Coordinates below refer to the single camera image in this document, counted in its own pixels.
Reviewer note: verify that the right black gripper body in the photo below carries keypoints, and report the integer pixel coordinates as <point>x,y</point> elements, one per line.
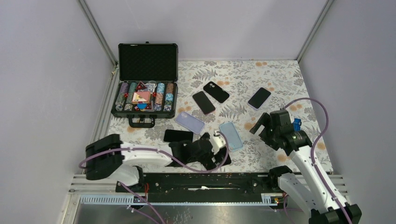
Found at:
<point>268,134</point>

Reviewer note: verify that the black phone case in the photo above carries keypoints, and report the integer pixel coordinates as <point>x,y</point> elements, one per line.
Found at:
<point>216,92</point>

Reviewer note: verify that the phone with purple edge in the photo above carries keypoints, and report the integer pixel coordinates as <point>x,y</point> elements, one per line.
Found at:
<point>203,102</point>

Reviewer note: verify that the teal-edged phone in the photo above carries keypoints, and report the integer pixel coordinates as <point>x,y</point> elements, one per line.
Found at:
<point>177,135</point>

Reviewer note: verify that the black bare phone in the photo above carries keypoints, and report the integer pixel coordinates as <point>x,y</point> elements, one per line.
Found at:
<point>220,155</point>

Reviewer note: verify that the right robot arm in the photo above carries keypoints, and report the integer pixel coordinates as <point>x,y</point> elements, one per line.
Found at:
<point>319,198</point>

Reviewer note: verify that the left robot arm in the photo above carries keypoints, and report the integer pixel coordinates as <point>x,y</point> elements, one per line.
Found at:
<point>112,158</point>

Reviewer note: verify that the black poker chip case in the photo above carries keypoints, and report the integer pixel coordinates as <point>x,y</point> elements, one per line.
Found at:
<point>146,67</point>

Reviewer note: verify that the blue toy car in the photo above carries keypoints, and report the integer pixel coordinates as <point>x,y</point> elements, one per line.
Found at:
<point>297,124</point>

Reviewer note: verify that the floral table mat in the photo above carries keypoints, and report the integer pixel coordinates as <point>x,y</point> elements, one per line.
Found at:
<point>239,92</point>

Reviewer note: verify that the card deck box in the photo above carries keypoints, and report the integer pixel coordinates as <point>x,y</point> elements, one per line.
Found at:
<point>141,97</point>

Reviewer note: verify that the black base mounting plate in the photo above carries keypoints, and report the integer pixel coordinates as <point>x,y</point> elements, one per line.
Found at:
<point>208,188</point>

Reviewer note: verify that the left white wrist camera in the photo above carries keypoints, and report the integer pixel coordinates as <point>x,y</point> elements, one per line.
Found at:
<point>217,142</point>

